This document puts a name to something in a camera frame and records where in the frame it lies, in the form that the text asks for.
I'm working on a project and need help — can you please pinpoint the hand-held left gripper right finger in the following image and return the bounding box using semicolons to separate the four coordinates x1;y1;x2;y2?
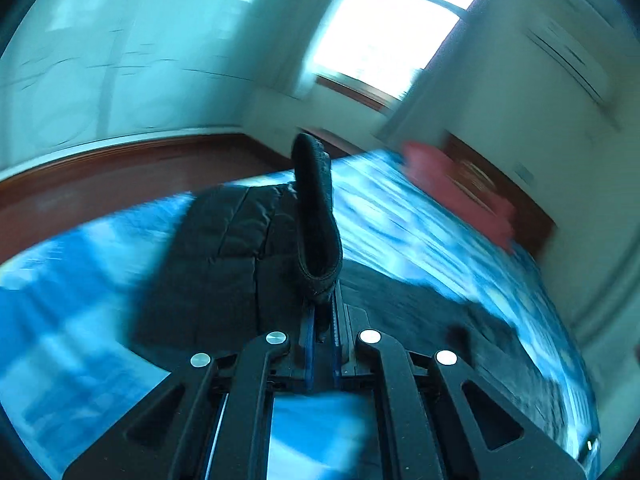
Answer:
327;285;588;480

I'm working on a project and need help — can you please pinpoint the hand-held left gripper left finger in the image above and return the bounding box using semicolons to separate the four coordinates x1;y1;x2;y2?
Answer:
62;305;321;480

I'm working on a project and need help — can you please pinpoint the black puffer jacket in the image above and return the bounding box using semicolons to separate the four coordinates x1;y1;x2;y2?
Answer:
131;132;571;441

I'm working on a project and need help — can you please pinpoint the red pillow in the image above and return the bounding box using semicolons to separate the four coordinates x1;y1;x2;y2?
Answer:
402;140;518;253

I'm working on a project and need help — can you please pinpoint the wooden headboard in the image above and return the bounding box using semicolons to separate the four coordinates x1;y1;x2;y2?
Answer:
442;130;558;261

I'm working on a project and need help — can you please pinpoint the blue printed bed sheet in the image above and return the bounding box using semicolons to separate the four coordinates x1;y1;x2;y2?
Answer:
0;147;601;480

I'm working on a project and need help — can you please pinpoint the pale curtain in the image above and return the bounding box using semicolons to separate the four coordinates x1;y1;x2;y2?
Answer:
375;67;453;148

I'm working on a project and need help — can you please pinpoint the window with wooden sill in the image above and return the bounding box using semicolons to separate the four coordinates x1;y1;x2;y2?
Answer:
300;0;486;111

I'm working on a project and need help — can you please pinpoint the white air conditioner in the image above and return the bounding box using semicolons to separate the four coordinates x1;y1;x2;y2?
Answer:
522;12;618;111

